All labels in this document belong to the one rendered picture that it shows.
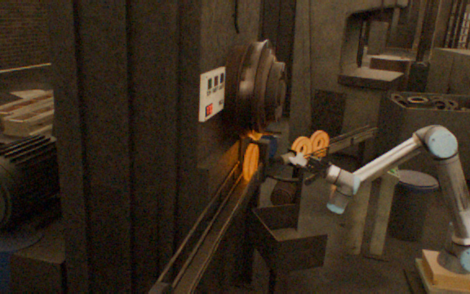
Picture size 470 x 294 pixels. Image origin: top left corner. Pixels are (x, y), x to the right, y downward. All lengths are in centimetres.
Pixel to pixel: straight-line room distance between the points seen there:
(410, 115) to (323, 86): 111
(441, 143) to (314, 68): 276
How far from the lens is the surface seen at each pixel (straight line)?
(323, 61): 476
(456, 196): 234
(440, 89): 635
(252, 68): 190
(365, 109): 469
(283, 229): 188
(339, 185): 227
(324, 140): 273
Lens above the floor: 150
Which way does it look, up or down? 18 degrees down
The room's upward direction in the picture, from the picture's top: 4 degrees clockwise
